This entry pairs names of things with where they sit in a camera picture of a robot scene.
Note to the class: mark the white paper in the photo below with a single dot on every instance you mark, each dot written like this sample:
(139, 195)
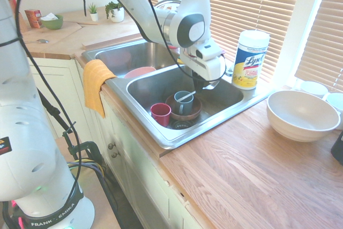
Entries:
(49, 17)

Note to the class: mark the green metal clamp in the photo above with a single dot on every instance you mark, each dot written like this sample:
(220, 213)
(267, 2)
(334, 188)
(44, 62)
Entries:
(92, 148)

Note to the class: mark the orange dish cloth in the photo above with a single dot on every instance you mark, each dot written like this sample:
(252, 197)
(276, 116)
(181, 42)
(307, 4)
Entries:
(93, 84)

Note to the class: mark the grey mug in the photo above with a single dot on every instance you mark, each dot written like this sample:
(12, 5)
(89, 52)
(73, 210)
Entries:
(187, 105)

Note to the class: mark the green bowl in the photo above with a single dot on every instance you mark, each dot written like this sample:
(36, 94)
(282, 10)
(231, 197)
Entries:
(53, 23)

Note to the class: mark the stainless steel double sink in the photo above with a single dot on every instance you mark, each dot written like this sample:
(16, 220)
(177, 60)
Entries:
(150, 84)

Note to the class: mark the pink plate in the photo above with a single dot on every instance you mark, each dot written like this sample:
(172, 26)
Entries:
(138, 73)

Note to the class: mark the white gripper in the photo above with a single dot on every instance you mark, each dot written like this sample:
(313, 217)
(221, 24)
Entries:
(211, 69)

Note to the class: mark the sink drain strainer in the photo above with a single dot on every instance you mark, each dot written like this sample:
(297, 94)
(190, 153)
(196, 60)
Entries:
(183, 125)

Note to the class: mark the Lysol wipes canister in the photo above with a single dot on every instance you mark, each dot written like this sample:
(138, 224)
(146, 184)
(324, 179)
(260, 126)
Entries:
(247, 60)

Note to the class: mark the wide wooden window blind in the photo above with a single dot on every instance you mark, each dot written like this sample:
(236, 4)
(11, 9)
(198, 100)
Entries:
(249, 1)

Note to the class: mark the silver metal spoon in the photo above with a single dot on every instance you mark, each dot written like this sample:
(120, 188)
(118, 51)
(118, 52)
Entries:
(41, 41)

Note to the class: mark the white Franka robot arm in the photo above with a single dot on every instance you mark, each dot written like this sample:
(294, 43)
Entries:
(193, 6)

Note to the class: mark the chrome faucet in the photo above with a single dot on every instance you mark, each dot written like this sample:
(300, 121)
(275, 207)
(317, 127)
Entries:
(168, 1)

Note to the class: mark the orange cardboard box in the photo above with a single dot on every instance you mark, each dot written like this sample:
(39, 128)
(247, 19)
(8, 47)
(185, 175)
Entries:
(32, 18)

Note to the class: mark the silver metal fork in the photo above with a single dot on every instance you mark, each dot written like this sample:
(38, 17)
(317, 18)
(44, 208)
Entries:
(211, 86)

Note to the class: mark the narrow wooden window blind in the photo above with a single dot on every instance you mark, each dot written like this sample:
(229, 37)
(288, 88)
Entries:
(324, 38)

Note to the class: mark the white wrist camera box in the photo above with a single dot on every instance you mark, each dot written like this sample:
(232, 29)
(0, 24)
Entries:
(209, 50)

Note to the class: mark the white kitchen cabinet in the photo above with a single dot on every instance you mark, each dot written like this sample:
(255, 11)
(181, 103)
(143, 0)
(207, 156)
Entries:
(128, 154)

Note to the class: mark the brown wooden bowl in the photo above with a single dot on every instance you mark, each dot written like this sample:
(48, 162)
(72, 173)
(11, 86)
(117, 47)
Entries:
(197, 108)

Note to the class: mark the black object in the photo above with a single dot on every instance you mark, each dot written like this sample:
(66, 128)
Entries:
(338, 148)

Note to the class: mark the small white bowl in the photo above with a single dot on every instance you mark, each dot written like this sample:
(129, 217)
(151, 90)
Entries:
(313, 89)

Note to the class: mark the red cup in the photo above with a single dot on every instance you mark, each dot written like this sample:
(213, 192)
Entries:
(160, 113)

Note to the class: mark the trailing potted plant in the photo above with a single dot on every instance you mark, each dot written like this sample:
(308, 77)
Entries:
(116, 15)

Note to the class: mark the small upright potted plant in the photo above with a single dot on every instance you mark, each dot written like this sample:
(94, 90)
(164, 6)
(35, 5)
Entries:
(93, 14)

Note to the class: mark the round brass cabinet knob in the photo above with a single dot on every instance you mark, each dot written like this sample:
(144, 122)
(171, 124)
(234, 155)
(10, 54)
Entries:
(115, 155)
(111, 146)

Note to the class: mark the large cream bowl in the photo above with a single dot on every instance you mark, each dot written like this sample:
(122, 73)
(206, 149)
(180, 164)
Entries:
(300, 116)

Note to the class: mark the wooden knife block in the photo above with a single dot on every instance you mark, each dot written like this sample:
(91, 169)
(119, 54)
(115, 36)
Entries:
(23, 25)

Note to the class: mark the black camera stand pole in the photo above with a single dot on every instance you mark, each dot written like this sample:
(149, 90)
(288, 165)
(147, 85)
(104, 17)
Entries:
(53, 109)

